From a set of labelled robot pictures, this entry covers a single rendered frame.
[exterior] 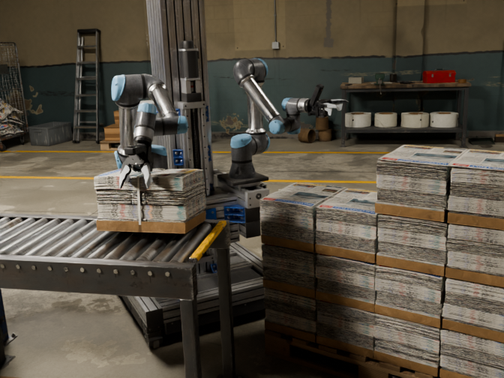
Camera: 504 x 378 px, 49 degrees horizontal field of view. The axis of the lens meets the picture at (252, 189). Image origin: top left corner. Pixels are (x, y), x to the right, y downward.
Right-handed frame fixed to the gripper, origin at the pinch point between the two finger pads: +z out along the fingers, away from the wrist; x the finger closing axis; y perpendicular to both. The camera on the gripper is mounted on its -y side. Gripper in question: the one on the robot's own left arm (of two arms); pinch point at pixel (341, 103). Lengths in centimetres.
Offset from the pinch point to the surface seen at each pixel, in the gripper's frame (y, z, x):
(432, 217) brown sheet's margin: 32, 64, 47
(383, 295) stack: 71, 45, 53
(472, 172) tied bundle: 13, 78, 43
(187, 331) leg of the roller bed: 51, 8, 134
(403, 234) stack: 42, 52, 48
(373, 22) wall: 23, -257, -566
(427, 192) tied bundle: 23, 62, 45
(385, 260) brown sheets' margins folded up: 54, 45, 51
